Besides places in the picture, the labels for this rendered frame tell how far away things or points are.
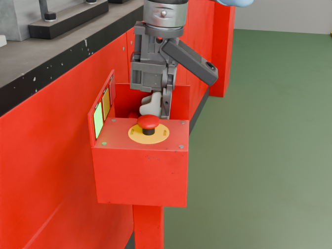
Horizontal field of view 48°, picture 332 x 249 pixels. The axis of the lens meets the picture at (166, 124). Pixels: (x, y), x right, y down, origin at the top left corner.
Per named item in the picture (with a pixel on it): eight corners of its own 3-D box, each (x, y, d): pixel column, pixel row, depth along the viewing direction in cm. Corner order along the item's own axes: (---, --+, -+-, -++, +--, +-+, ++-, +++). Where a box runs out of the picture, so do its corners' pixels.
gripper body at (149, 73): (135, 77, 75) (138, 16, 69) (178, 81, 74) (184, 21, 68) (129, 93, 68) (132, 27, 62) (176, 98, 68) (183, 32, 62)
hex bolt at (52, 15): (53, 21, 83) (51, 14, 82) (42, 20, 83) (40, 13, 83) (59, 19, 85) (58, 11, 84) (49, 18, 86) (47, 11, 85)
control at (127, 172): (186, 207, 66) (189, 118, 57) (97, 203, 67) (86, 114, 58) (187, 146, 83) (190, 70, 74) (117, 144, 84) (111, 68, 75)
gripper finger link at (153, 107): (139, 126, 76) (141, 85, 71) (167, 130, 76) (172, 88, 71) (137, 134, 73) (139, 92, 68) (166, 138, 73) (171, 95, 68)
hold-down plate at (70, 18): (51, 40, 81) (49, 26, 79) (29, 37, 82) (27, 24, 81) (109, 11, 106) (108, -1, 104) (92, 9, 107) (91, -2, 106)
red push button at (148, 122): (159, 142, 63) (158, 123, 61) (136, 141, 63) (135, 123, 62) (161, 130, 67) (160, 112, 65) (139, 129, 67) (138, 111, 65)
